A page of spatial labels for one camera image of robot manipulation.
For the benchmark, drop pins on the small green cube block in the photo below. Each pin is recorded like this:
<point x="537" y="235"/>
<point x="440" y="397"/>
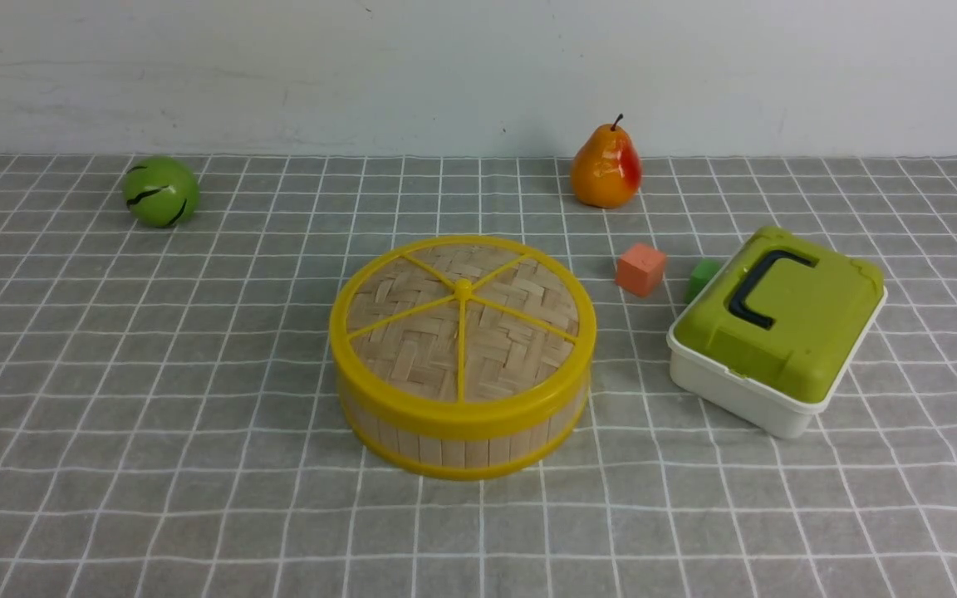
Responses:
<point x="704" y="271"/>

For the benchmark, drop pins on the green ball black stripes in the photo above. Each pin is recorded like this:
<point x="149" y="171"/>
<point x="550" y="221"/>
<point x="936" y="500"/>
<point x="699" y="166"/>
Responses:
<point x="160" y="191"/>

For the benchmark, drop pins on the grey checkered tablecloth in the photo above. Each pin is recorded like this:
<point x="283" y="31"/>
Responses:
<point x="169" y="425"/>

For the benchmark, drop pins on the bamboo steamer base yellow rims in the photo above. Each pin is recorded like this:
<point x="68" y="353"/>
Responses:
<point x="487" y="457"/>

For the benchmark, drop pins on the yellow woven bamboo steamer lid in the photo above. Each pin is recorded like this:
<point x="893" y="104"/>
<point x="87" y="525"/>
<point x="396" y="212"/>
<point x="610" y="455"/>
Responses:
<point x="462" y="337"/>

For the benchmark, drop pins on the orange pink cube block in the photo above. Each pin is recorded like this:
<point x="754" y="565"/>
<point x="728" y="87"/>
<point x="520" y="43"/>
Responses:
<point x="641" y="269"/>

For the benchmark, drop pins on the orange red toy pear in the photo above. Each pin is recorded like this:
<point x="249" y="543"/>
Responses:
<point x="607" y="171"/>

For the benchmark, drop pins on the white box green lid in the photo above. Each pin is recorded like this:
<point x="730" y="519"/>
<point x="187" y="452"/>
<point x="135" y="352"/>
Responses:
<point x="771" y="336"/>

